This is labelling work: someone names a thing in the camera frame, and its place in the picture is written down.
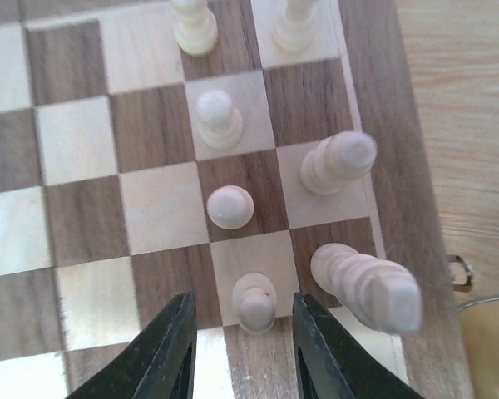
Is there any light chess pawn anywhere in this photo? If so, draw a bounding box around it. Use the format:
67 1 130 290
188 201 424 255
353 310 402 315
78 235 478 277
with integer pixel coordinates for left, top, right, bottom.
232 273 277 333

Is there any light chess piece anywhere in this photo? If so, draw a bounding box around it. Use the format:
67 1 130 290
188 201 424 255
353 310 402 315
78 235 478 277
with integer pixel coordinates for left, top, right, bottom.
299 131 378 196
310 243 422 335

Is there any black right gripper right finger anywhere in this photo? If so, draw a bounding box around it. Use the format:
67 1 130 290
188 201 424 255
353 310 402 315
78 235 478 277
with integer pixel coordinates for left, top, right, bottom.
292 293 421 399

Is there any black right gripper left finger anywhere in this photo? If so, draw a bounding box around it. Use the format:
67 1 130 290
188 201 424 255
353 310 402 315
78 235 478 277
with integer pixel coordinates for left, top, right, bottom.
69 293 197 399

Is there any gold tin box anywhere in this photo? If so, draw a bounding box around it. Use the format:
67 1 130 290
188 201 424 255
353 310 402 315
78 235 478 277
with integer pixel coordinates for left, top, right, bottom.
447 254 499 399

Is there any wooden chess board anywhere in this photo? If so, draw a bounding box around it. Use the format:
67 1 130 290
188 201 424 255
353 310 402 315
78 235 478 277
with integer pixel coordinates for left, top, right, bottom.
0 1 473 398

